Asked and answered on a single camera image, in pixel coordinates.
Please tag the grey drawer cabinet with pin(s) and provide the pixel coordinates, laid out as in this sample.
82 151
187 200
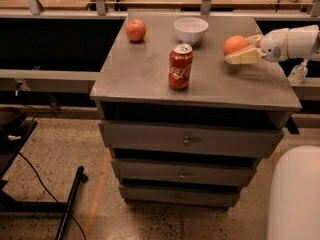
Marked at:
199 146

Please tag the red apple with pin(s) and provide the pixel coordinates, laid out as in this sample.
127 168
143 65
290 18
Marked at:
135 30

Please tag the white bowl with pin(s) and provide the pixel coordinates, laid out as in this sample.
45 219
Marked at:
190 30

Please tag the white sanitizer bottle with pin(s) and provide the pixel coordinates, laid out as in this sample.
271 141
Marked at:
298 73

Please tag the orange fruit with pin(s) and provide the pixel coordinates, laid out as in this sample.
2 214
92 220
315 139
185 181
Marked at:
234 44

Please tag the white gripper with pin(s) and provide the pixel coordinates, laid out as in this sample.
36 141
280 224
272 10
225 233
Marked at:
274 45

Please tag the black stand with cable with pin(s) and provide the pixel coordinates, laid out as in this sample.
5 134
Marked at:
15 130

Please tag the red coke can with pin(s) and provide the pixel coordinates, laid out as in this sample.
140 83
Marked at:
180 62

